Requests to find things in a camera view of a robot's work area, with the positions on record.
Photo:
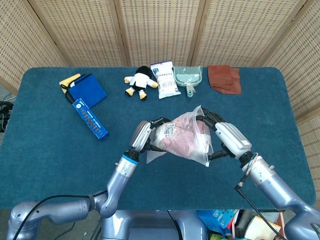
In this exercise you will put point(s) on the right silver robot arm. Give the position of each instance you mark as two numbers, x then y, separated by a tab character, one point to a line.
272	182

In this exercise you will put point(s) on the white snack packet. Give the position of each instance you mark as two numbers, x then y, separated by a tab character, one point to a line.
166	82

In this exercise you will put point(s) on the woven bamboo folding screen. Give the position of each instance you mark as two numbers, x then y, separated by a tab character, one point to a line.
160	30

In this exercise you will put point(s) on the black white plush toy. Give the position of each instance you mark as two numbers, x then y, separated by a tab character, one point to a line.
141	80

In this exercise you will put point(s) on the white translucent zip bag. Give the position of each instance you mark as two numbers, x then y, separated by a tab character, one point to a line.
200	140

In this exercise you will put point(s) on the pink garment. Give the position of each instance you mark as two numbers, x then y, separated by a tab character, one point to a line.
180	140

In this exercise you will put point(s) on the folded blue cloth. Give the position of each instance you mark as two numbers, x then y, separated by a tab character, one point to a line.
87	90

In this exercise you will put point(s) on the blue carpet table cover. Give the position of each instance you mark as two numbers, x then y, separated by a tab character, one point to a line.
62	162

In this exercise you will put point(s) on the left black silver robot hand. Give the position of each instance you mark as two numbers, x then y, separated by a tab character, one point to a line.
141	135

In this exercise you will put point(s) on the mint green dustpan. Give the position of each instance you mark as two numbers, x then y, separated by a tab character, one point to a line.
187	75

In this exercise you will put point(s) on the silver robot torso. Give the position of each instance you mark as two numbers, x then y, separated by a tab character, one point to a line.
145	225

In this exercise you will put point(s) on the white yellow book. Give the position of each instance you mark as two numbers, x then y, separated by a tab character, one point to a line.
260	227

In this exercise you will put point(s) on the long blue printed box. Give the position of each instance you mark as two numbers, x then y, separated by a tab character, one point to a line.
90	120

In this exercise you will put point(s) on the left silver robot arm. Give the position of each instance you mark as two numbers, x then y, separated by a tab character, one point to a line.
120	180

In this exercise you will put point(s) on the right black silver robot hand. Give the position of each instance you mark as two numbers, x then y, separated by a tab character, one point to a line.
232	140

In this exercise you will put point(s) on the rust brown cloth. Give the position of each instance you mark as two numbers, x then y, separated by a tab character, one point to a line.
222	77

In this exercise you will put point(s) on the yellow object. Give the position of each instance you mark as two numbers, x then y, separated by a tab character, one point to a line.
68	80

